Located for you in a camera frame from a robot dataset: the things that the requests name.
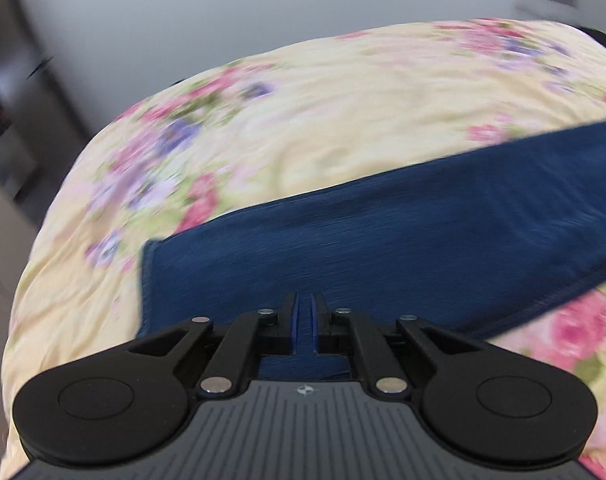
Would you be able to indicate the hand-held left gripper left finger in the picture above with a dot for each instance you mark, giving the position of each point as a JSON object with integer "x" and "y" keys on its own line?
{"x": 295, "y": 325}

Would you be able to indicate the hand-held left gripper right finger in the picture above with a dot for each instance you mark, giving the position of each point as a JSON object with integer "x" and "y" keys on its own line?
{"x": 313, "y": 325}

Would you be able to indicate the blue denim pants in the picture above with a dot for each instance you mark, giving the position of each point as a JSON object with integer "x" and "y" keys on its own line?
{"x": 383, "y": 230}

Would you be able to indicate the floral bedspread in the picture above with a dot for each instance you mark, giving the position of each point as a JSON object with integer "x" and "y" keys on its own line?
{"x": 308, "y": 125}

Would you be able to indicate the dark brown door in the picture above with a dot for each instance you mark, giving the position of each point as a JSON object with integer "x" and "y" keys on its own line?
{"x": 30, "y": 30}

